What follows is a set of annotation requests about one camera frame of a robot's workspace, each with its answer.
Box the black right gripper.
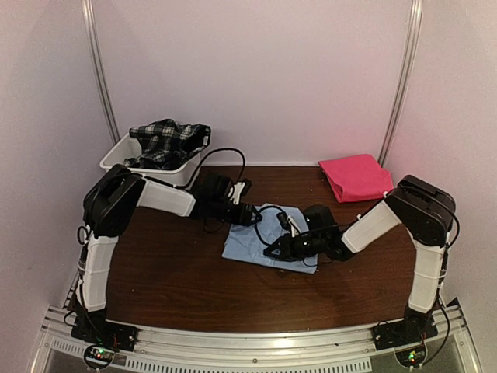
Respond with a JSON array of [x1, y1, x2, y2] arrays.
[[264, 235, 326, 263]]

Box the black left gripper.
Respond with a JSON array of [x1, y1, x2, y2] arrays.
[[210, 198, 262, 228]]

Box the light blue shirt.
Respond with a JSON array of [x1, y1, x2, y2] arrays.
[[222, 204, 318, 274]]

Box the pink trousers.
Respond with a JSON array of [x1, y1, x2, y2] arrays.
[[318, 154, 394, 204]]

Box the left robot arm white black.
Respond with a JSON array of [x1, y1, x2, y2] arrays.
[[76, 164, 262, 315]]

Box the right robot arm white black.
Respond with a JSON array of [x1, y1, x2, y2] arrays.
[[263, 175, 460, 343]]

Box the white plastic laundry bin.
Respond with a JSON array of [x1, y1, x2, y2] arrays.
[[99, 131, 202, 187]]

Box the black white plaid garment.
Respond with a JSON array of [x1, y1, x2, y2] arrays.
[[123, 119, 211, 171]]

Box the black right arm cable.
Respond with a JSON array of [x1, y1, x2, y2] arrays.
[[254, 204, 296, 249]]

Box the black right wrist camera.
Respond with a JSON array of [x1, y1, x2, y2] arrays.
[[303, 204, 339, 232]]

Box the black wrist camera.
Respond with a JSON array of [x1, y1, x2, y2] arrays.
[[303, 204, 339, 232], [202, 173, 232, 200]]

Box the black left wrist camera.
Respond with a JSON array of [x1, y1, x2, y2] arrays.
[[202, 173, 232, 200]]

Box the front aluminium rail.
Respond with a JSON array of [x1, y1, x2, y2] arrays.
[[27, 305, 482, 372]]

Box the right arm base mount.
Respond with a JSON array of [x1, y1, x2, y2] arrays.
[[371, 305, 438, 371]]

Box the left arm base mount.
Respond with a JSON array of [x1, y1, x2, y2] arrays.
[[71, 312, 138, 371]]

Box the right aluminium frame post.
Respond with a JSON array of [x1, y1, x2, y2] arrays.
[[377, 0, 423, 166]]

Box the aluminium frame post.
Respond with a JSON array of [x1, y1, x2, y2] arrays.
[[81, 0, 120, 145], [377, 0, 423, 166]]

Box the left aluminium frame post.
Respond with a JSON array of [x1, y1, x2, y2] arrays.
[[81, 0, 120, 145]]

